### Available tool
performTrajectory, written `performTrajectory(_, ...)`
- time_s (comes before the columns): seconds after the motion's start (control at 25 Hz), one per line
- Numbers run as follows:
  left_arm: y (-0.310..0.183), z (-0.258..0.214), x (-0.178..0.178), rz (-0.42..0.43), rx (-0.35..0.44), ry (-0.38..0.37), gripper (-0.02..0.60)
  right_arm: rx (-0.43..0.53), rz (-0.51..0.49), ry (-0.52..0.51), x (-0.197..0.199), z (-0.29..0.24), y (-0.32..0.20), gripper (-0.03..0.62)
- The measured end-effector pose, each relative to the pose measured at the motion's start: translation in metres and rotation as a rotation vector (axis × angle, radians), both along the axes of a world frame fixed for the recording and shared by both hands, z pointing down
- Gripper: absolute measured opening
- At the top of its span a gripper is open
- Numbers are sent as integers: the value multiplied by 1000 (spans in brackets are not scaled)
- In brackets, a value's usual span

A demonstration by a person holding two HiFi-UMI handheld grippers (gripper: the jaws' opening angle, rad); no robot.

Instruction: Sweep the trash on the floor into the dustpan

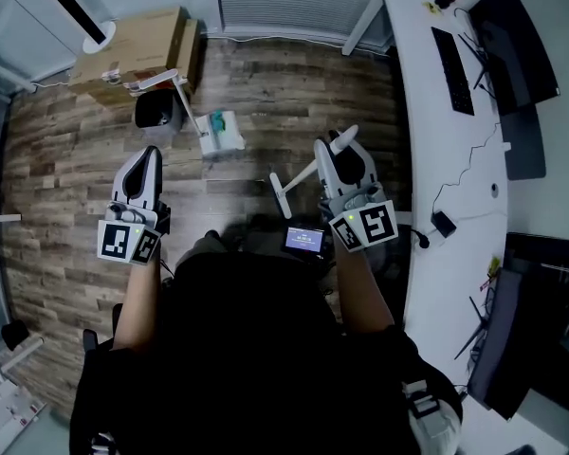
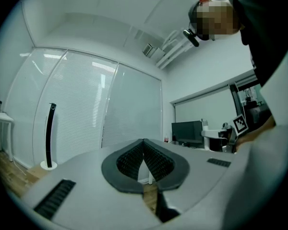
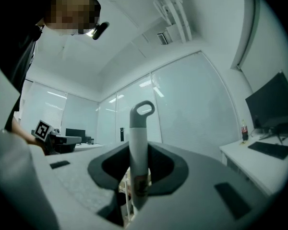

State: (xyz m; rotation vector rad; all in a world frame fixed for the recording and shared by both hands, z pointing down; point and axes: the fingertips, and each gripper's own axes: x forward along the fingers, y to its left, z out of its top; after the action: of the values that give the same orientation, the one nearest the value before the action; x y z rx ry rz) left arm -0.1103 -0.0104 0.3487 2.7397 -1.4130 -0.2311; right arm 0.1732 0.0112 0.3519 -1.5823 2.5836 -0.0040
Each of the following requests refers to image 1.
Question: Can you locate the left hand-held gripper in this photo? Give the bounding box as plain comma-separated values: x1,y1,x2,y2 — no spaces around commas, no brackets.
97,145,173,266

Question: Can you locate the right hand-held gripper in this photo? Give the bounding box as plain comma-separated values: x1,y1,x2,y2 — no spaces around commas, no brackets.
312,136,400,254

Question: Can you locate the teal trash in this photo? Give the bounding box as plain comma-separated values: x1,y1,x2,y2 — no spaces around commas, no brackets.
210,108,230,134

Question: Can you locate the person's right forearm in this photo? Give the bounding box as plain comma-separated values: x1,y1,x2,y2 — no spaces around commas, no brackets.
333,243,397,337

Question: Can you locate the person's left forearm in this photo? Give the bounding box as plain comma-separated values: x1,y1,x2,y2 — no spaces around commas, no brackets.
110,252,163,351

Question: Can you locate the black trash bin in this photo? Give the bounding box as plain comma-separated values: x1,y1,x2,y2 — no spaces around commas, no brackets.
134,91,184,137

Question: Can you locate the wooden plank floor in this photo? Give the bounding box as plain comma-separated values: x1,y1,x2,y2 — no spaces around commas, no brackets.
0,35,414,421

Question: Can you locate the white curved desk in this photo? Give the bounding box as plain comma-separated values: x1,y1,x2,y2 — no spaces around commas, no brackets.
376,0,511,395

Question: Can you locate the small chest-mounted screen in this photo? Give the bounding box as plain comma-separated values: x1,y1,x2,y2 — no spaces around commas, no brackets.
284,225,328,256

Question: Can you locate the black power adapter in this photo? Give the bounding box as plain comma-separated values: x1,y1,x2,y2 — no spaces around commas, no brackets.
430,209,458,238

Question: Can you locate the large cardboard box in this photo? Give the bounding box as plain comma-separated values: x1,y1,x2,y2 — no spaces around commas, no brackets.
67,6,189,107

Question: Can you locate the slim cardboard box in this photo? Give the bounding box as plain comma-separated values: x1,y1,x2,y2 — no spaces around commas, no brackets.
183,17,201,95

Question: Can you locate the black keyboard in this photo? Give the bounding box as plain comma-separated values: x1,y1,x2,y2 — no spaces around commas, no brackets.
431,26,476,117

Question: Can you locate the white desk leg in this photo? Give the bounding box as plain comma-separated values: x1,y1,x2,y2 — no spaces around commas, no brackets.
340,0,386,57

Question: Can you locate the yellow snack packet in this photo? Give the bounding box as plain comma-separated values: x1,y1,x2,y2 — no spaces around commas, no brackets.
477,255,505,294

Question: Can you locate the white tower fan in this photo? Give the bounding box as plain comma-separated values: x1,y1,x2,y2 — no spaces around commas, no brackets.
28,0,119,56

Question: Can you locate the black caster on white leg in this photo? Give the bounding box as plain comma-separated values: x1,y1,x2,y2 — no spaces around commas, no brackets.
0,321,46,374

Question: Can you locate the person's black top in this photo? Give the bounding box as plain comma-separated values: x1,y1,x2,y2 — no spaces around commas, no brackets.
68,227,465,455

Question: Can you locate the black curved monitor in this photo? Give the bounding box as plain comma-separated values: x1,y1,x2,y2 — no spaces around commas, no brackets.
468,0,561,117

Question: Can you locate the black flat monitor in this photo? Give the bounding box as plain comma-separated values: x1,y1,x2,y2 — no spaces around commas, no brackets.
466,253,532,422

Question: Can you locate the patterned flat box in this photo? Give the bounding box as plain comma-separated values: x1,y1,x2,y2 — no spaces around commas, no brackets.
0,364,47,446

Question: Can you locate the black power cable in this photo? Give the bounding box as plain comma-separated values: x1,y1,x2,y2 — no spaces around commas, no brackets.
431,121,504,215

